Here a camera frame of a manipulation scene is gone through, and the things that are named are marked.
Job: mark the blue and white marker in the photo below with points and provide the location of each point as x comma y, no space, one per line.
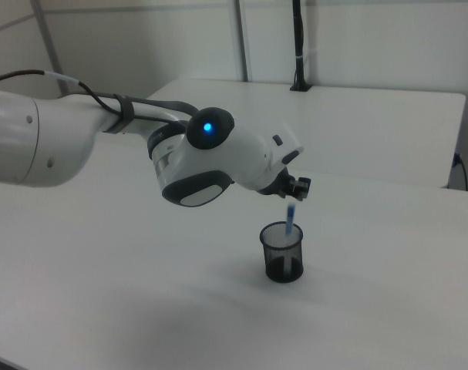
290,219

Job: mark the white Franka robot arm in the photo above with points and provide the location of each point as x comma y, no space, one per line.
102,135

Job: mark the black mesh pen cup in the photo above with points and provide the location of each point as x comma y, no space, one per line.
276,266

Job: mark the white side table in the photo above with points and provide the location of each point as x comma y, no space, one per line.
353,127

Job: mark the grey wall frame post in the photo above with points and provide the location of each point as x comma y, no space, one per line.
242,38
50,46

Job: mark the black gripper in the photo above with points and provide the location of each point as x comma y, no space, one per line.
278,185

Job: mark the black clamped camera pole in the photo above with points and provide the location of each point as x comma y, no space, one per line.
299,58

